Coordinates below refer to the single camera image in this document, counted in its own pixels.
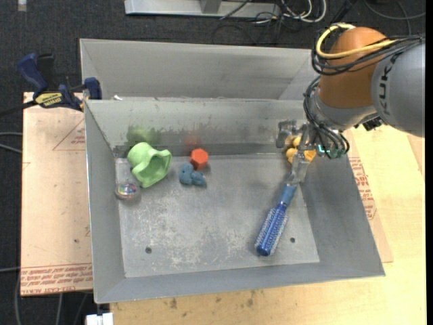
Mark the black cylinder on white bracket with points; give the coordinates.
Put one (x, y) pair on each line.
(372, 124)

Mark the grey metal bin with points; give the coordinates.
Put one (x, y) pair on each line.
(209, 222)

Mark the yellow toy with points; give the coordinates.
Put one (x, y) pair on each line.
(291, 153)

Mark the blue hairbrush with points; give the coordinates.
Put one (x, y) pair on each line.
(272, 227)

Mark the green soft cup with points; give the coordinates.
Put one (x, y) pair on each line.
(149, 168)

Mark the brown cardboard board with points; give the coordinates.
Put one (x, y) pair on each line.
(54, 195)

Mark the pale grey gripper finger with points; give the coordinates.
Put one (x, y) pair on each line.
(295, 169)
(303, 168)

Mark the red hexagonal block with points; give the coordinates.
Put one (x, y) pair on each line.
(199, 158)

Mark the blue lumpy toy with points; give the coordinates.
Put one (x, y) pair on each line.
(191, 178)

